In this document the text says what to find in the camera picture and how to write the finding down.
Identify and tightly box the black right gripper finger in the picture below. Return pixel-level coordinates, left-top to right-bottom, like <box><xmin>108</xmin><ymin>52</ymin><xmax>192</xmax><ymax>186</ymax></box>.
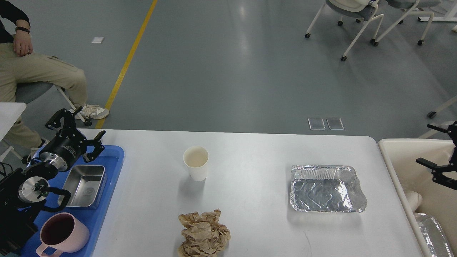
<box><xmin>416</xmin><ymin>158</ymin><xmax>454</xmax><ymax>186</ymax></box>
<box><xmin>427</xmin><ymin>121</ymin><xmax>457</xmax><ymax>147</ymax></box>

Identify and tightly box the grey chair at left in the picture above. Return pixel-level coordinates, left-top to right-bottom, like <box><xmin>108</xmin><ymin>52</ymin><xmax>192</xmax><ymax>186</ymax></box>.
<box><xmin>16</xmin><ymin>82</ymin><xmax>76</xmax><ymax>111</ymax></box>

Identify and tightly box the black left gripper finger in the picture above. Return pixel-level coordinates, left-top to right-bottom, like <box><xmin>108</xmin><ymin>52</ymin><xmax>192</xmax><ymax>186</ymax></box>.
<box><xmin>81</xmin><ymin>130</ymin><xmax>106</xmax><ymax>163</ymax></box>
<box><xmin>45</xmin><ymin>107</ymin><xmax>84</xmax><ymax>140</ymax></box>

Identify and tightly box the person in khaki trousers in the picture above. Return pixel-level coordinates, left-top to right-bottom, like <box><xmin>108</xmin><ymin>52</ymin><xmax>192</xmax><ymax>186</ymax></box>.
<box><xmin>0</xmin><ymin>0</ymin><xmax>110</xmax><ymax>163</ymax></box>

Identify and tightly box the pink plastic mug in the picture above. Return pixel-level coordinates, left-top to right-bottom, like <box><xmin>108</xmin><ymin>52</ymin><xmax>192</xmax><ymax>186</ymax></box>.
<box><xmin>36</xmin><ymin>212</ymin><xmax>90</xmax><ymax>257</ymax></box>

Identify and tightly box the right floor socket plate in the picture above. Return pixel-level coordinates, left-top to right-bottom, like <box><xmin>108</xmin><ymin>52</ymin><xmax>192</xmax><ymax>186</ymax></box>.
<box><xmin>326</xmin><ymin>117</ymin><xmax>345</xmax><ymax>130</ymax></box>

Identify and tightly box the beige plastic bin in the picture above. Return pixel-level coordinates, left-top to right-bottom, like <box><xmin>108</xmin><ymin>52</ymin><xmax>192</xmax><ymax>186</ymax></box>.
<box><xmin>378</xmin><ymin>138</ymin><xmax>457</xmax><ymax>257</ymax></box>

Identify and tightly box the white office chair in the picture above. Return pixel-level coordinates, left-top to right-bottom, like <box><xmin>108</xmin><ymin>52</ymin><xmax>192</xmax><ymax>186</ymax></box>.
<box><xmin>304</xmin><ymin>0</ymin><xmax>384</xmax><ymax>61</ymax></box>
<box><xmin>370</xmin><ymin>0</ymin><xmax>441</xmax><ymax>46</ymax></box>

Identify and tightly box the white chair leg right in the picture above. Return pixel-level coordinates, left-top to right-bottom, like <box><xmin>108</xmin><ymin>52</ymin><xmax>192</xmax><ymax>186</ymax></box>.
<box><xmin>417</xmin><ymin>95</ymin><xmax>457</xmax><ymax>139</ymax></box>

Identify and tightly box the white side table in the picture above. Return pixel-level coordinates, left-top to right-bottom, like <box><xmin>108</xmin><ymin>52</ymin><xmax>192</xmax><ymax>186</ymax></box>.
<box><xmin>0</xmin><ymin>102</ymin><xmax>26</xmax><ymax>162</ymax></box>

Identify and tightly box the left floor socket plate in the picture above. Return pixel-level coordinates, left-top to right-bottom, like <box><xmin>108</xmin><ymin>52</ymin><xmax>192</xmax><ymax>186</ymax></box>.
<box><xmin>307</xmin><ymin>118</ymin><xmax>326</xmax><ymax>130</ymax></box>

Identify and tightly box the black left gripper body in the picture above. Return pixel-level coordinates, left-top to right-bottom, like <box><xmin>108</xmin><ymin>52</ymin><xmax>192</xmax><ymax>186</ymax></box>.
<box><xmin>39</xmin><ymin>135</ymin><xmax>87</xmax><ymax>171</ymax></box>

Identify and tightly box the foil tray inside bin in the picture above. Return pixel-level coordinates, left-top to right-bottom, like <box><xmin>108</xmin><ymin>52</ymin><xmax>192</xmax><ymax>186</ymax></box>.
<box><xmin>413</xmin><ymin>212</ymin><xmax>454</xmax><ymax>257</ymax></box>

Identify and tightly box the white paper cup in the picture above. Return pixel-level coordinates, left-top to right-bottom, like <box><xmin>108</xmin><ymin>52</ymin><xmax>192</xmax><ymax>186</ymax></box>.
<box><xmin>183</xmin><ymin>146</ymin><xmax>209</xmax><ymax>182</ymax></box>

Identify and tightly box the floor socket plate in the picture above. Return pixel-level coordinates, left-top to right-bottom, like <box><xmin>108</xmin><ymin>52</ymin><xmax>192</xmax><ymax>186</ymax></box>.
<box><xmin>307</xmin><ymin>118</ymin><xmax>326</xmax><ymax>130</ymax></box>
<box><xmin>326</xmin><ymin>117</ymin><xmax>345</xmax><ymax>130</ymax></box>

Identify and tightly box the aluminium foil tray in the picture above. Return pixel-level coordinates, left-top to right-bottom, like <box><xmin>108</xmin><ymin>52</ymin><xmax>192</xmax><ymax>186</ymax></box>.
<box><xmin>290</xmin><ymin>165</ymin><xmax>367</xmax><ymax>213</ymax></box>

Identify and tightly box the brown paper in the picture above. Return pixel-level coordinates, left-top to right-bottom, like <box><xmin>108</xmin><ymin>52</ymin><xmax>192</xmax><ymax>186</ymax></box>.
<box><xmin>177</xmin><ymin>209</ymin><xmax>231</xmax><ymax>257</ymax></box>

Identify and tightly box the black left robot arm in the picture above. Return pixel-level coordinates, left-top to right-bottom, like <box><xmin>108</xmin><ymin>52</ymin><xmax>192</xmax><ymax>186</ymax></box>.
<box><xmin>0</xmin><ymin>107</ymin><xmax>105</xmax><ymax>256</ymax></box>

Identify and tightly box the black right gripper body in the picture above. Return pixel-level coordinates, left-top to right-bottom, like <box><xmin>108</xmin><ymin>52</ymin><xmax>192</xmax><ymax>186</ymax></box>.
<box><xmin>445</xmin><ymin>144</ymin><xmax>457</xmax><ymax>190</ymax></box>

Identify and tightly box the stainless steel rectangular container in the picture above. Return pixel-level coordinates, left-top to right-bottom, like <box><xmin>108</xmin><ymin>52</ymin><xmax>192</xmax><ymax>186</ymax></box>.
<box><xmin>63</xmin><ymin>165</ymin><xmax>106</xmax><ymax>210</ymax></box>

